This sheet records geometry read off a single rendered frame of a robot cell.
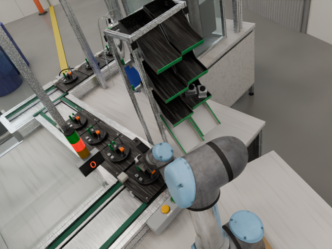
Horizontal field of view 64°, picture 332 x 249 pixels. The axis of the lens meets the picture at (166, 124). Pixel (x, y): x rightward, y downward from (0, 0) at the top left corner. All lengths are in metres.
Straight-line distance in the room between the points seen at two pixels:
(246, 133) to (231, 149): 1.02
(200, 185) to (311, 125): 2.41
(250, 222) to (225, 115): 0.93
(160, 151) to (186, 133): 0.47
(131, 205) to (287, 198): 0.77
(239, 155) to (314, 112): 2.47
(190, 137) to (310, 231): 0.70
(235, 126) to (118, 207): 0.85
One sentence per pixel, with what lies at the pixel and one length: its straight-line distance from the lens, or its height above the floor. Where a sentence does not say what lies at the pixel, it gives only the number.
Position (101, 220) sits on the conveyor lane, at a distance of 1.48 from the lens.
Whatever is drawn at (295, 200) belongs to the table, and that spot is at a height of 0.86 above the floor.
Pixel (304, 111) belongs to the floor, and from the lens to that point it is 3.12.
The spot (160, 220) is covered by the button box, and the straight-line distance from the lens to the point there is 1.32.
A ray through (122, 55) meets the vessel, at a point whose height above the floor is 1.20.
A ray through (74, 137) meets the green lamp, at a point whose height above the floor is 1.39.
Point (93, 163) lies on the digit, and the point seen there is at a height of 1.21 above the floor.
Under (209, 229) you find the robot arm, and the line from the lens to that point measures 0.84.
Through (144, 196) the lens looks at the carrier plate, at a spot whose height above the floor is 0.97.
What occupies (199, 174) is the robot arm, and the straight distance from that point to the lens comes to 0.65.
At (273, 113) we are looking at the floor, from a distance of 3.07.
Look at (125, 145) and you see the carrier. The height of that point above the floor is 0.99.
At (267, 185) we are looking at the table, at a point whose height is 0.86.
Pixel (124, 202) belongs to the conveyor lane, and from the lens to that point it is 1.48.
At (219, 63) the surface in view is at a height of 0.77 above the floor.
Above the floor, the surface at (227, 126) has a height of 0.86.
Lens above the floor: 2.11
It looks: 43 degrees down
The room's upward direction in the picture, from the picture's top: 18 degrees counter-clockwise
